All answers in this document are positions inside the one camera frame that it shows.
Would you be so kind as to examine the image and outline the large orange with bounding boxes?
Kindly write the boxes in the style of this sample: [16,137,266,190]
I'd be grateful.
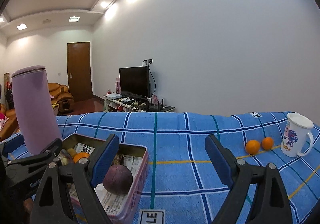
[73,152,90,164]

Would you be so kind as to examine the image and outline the person left hand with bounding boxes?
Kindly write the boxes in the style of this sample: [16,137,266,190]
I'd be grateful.
[23,198,34,215]

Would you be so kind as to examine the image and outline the white tv stand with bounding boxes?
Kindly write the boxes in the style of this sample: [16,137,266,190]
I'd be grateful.
[101,93,175,113]

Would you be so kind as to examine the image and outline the blue plaid blanket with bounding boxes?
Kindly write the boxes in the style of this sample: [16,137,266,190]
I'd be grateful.
[4,111,320,224]

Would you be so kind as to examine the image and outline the purple thermos bottle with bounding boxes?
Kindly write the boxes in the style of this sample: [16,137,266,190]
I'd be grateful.
[11,65,61,155]

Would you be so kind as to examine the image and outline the white floral mug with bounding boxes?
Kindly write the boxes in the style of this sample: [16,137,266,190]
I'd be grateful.
[280,112,314,158]

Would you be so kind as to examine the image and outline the orange left in row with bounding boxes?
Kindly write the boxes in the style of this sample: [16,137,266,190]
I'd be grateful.
[245,140,260,155]

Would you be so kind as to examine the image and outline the brown wooden door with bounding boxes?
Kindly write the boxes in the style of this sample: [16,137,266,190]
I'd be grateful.
[67,42,93,102]

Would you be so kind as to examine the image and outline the purple round fruit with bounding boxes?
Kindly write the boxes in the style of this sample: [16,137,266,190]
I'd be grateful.
[103,165,133,195]

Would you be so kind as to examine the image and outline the orange in row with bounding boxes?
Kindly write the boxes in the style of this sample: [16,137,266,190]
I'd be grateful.
[261,137,274,151]
[245,140,260,155]

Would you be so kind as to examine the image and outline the orange right in row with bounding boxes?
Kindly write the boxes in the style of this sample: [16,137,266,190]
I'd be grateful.
[261,137,274,151]

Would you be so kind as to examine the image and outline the printed paper leaflet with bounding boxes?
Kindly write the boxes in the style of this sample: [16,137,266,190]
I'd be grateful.
[68,141,143,215]

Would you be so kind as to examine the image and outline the orange leather armchair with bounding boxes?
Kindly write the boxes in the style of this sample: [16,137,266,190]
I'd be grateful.
[48,83,74,115]

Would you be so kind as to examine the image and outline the wall power socket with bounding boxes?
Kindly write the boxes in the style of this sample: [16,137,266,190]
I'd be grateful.
[143,58,153,66]

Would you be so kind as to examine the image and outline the black television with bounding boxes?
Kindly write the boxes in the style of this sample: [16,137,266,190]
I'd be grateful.
[119,66,151,97]

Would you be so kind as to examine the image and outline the pink box beside television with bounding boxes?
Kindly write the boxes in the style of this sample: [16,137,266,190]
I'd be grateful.
[116,77,121,94]

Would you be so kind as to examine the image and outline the dark brown passion fruit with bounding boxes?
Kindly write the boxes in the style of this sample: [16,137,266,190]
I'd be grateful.
[111,153,124,166]

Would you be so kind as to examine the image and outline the black router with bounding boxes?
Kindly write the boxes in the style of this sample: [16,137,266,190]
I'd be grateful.
[149,99,164,112]

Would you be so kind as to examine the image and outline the pink metal tin box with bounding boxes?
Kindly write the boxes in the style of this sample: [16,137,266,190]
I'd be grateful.
[60,134,149,223]

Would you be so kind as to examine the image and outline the green kiwi fruit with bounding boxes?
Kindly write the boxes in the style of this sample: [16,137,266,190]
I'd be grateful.
[67,148,77,158]

